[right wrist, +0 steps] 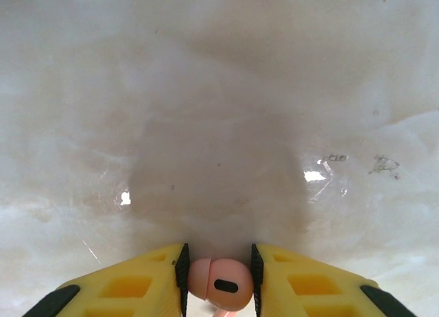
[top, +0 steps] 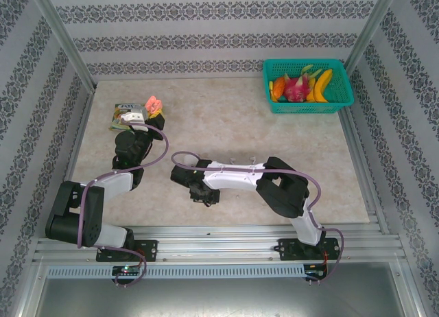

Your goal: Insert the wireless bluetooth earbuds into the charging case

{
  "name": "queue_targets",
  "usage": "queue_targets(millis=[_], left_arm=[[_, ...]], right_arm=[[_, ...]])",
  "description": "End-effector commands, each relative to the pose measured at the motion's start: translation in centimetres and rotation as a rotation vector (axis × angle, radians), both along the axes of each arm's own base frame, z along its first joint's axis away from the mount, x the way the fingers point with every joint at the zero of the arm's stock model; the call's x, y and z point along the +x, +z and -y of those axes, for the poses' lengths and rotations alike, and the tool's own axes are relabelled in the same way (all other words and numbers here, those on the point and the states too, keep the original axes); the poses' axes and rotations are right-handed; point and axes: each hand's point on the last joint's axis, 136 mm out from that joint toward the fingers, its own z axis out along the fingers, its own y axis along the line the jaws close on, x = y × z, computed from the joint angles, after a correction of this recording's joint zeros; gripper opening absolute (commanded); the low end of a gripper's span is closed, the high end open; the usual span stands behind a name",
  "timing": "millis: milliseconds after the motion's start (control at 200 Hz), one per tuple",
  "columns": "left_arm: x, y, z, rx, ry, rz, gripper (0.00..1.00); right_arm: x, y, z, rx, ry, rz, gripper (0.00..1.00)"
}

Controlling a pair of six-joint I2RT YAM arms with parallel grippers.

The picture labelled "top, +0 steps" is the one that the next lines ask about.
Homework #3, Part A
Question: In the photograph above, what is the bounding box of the yellow toy banana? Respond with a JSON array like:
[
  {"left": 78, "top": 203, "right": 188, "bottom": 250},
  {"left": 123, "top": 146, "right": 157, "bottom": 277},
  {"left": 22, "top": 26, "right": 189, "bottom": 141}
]
[{"left": 306, "top": 69, "right": 335, "bottom": 103}]

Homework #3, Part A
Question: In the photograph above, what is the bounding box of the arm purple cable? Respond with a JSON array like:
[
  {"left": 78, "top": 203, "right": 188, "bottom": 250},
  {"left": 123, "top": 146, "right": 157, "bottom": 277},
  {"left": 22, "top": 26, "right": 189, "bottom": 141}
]
[
  {"left": 170, "top": 150, "right": 344, "bottom": 286},
  {"left": 77, "top": 123, "right": 171, "bottom": 289}
]

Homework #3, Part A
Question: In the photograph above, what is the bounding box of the aluminium frame post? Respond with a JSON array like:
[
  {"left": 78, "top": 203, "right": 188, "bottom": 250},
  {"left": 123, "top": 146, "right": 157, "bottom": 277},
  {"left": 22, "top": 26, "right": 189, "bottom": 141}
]
[
  {"left": 26, "top": 0, "right": 97, "bottom": 93},
  {"left": 342, "top": 0, "right": 401, "bottom": 70}
]

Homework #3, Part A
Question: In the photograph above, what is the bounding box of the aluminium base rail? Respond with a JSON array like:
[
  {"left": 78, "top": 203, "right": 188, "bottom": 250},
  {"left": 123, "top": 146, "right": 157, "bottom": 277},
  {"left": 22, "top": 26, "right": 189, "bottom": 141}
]
[{"left": 32, "top": 225, "right": 404, "bottom": 263}]

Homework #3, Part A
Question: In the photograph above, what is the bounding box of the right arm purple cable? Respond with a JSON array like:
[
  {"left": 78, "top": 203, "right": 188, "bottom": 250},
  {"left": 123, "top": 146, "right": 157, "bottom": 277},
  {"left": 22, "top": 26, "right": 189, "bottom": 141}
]
[{"left": 170, "top": 150, "right": 344, "bottom": 286}]

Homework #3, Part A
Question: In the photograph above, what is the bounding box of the orange toy fruit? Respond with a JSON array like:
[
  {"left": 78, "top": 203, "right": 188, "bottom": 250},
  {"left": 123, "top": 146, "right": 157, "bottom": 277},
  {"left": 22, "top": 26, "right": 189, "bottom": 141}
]
[{"left": 269, "top": 76, "right": 286, "bottom": 100}]

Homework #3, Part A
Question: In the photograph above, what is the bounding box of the right aluminium side rail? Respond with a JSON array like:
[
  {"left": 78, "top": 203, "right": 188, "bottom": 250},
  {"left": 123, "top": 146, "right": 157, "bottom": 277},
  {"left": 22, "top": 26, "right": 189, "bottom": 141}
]
[{"left": 337, "top": 107, "right": 392, "bottom": 235}]

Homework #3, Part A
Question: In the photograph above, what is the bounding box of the left aluminium frame post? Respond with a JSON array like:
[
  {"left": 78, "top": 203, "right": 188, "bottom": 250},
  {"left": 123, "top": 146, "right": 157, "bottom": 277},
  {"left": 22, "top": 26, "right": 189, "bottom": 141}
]
[{"left": 26, "top": 0, "right": 97, "bottom": 93}]

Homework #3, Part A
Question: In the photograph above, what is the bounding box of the yellow-green toy fruit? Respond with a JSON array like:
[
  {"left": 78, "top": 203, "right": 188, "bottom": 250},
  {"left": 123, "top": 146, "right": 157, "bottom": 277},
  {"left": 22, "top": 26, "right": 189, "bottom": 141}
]
[{"left": 300, "top": 64, "right": 323, "bottom": 79}]

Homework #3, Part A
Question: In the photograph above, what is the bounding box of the aluminium side rail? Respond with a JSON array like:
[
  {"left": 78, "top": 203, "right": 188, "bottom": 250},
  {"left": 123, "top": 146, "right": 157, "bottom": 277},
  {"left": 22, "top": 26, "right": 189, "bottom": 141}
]
[
  {"left": 47, "top": 90, "right": 97, "bottom": 238},
  {"left": 337, "top": 107, "right": 392, "bottom": 235}
]

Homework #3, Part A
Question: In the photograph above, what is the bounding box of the pink earbud charging case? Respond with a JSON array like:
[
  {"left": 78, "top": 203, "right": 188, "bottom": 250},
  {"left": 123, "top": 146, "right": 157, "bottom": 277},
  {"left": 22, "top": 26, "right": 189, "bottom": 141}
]
[{"left": 145, "top": 95, "right": 163, "bottom": 114}]

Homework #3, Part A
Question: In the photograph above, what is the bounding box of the green yellow candy bag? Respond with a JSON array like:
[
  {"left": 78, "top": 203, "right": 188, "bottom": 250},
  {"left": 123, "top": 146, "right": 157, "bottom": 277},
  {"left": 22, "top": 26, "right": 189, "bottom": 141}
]
[{"left": 108, "top": 103, "right": 145, "bottom": 132}]

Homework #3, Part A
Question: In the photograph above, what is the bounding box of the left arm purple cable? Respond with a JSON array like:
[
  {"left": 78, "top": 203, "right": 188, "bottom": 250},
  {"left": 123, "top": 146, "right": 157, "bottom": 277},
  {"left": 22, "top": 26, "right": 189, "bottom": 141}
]
[{"left": 77, "top": 123, "right": 171, "bottom": 289}]

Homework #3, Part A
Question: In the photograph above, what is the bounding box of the teal plastic basket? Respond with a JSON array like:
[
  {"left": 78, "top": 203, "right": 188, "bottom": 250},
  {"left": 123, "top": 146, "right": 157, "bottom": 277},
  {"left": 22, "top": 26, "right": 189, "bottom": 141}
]
[{"left": 263, "top": 58, "right": 355, "bottom": 115}]

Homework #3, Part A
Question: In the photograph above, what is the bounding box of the right aluminium frame post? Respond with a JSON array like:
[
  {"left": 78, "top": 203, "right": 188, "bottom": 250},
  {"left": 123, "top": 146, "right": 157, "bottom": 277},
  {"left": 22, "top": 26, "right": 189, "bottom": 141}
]
[{"left": 342, "top": 0, "right": 401, "bottom": 70}]

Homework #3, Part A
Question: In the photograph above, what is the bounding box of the grey slotted cable duct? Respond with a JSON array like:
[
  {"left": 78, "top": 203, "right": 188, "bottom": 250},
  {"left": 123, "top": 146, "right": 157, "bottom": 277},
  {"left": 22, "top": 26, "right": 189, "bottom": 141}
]
[{"left": 46, "top": 264, "right": 306, "bottom": 280}]

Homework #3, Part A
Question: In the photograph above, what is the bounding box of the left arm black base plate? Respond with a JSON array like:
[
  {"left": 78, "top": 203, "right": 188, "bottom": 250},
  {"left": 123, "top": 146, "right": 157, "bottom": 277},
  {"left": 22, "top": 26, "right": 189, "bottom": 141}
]
[{"left": 95, "top": 239, "right": 158, "bottom": 263}]

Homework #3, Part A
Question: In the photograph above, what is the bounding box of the left aluminium side rail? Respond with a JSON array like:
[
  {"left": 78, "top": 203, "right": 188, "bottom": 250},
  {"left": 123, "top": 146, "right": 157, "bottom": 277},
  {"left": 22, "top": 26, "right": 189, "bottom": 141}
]
[{"left": 47, "top": 90, "right": 97, "bottom": 238}]

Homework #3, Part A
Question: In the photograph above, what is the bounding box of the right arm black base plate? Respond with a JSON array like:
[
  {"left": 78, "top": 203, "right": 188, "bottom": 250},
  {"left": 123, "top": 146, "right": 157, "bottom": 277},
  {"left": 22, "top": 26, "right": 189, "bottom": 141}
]
[{"left": 278, "top": 237, "right": 342, "bottom": 261}]

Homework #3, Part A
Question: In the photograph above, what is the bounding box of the pink toy dragon fruit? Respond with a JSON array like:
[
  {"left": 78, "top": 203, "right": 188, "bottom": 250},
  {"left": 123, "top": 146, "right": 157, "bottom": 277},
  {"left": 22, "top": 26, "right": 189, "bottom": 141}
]
[{"left": 283, "top": 73, "right": 316, "bottom": 103}]

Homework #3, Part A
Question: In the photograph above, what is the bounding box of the grey metal sheet panel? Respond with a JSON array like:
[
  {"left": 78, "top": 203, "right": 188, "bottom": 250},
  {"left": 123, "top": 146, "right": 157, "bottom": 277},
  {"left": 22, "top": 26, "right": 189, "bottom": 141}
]
[{"left": 34, "top": 261, "right": 418, "bottom": 317}]

